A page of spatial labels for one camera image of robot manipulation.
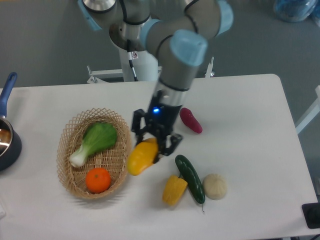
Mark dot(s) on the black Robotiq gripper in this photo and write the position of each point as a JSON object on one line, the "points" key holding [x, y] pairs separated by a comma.
{"points": [[159, 121]]}

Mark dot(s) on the yellow mango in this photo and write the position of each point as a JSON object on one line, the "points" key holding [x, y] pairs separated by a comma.
{"points": [[142, 157]]}

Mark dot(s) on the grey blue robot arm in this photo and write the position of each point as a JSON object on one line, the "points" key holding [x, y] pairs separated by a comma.
{"points": [[179, 46]]}

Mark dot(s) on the woven wicker basket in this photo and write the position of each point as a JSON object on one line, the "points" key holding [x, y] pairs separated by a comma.
{"points": [[113, 159]]}

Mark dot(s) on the purple sweet potato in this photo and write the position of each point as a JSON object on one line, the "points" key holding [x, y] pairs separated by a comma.
{"points": [[190, 121]]}

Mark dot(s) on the green bok choy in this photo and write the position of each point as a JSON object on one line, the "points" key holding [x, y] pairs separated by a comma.
{"points": [[98, 137]]}

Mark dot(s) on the yellow bell pepper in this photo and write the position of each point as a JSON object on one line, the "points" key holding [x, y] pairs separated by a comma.
{"points": [[174, 189]]}

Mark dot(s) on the dark green cucumber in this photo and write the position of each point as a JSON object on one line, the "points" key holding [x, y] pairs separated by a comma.
{"points": [[190, 175]]}

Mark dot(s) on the orange tangerine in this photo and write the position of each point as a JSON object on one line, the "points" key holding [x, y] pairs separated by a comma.
{"points": [[98, 180]]}

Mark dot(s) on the beige steamed bun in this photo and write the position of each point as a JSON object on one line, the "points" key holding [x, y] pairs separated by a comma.
{"points": [[215, 186]]}

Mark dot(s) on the black device at table edge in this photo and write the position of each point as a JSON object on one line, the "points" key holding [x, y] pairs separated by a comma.
{"points": [[311, 212]]}

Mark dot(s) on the blue plastic bag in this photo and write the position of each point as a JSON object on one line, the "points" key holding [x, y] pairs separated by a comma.
{"points": [[294, 11]]}

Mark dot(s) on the blue saucepan with handle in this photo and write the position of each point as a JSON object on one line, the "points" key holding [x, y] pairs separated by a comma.
{"points": [[10, 141]]}

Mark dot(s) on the white frame at right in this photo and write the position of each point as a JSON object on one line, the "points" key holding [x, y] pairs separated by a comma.
{"points": [[309, 114]]}

